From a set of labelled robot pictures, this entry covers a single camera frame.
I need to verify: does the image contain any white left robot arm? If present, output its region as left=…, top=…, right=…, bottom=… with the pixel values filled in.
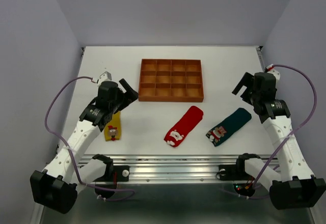
left=30, top=72, right=138, bottom=214

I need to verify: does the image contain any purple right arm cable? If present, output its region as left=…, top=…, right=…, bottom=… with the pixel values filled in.
left=220, top=64, right=317, bottom=200

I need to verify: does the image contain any orange compartment tray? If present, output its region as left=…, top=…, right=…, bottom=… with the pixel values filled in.
left=138, top=59, right=204, bottom=102

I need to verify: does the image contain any dark green sock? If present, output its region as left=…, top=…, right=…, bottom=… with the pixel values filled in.
left=206, top=108, right=252, bottom=147

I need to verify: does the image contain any red sock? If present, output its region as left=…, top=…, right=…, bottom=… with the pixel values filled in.
left=164, top=106, right=204, bottom=148

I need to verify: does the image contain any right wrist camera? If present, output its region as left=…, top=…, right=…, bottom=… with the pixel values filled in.
left=264, top=64, right=280, bottom=80

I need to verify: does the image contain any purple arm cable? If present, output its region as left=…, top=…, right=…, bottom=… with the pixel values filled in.
left=220, top=64, right=317, bottom=200
left=44, top=75, right=136, bottom=202

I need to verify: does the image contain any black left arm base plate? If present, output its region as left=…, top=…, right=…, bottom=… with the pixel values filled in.
left=94, top=165, right=130, bottom=183

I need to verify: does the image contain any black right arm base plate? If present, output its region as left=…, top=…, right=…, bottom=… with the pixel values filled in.
left=216, top=164, right=248, bottom=181

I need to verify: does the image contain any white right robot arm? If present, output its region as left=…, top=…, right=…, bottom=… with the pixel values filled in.
left=232, top=72, right=325, bottom=210

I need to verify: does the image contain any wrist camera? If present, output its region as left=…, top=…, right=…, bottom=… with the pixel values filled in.
left=97, top=71, right=112, bottom=86
left=264, top=64, right=280, bottom=80

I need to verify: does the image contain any yellow sock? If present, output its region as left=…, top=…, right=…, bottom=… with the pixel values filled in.
left=103, top=111, right=122, bottom=142

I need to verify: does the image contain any aluminium mounting rail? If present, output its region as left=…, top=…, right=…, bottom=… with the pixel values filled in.
left=76, top=154, right=281, bottom=184

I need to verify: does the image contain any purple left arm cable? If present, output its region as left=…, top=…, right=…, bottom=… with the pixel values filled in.
left=44, top=75, right=136, bottom=202

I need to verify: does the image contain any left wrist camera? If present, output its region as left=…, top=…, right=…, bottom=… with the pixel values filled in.
left=97, top=71, right=112, bottom=86

